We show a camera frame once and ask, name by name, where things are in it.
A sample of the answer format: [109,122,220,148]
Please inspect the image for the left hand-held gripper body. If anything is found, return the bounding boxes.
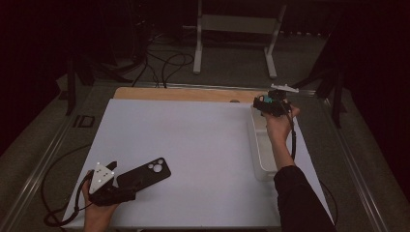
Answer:
[87,161,137,208]

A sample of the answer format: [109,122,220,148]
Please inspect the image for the white plastic bin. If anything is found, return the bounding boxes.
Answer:
[247,102,293,183]

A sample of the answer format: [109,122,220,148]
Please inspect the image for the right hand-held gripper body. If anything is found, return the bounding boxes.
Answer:
[264,83,300,118]

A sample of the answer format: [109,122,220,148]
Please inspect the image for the white metal stand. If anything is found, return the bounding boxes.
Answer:
[182,0,288,80]

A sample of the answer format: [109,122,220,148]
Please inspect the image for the black stand leg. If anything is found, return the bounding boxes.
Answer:
[65,52,98,117]

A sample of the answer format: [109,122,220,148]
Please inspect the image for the metal floor rail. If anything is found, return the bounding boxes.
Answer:
[0,84,98,232]
[320,95,391,232]

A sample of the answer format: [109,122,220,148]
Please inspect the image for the person's right hand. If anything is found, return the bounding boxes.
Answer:
[263,103,302,147]

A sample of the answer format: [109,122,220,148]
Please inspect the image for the left hand-held gripper cable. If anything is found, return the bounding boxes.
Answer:
[40,143,95,228]

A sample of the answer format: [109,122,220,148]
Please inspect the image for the black floor cables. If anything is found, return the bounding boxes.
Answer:
[128,30,196,89]

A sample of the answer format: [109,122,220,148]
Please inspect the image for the black tripod stand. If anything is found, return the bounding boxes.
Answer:
[279,18,348,130]

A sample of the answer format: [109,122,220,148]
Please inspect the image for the person's left hand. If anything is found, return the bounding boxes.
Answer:
[81,169,121,232]

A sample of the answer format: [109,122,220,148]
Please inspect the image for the black phone case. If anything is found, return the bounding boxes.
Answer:
[116,157,172,193]

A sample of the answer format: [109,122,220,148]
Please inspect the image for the white table mat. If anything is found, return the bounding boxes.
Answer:
[61,98,335,230]

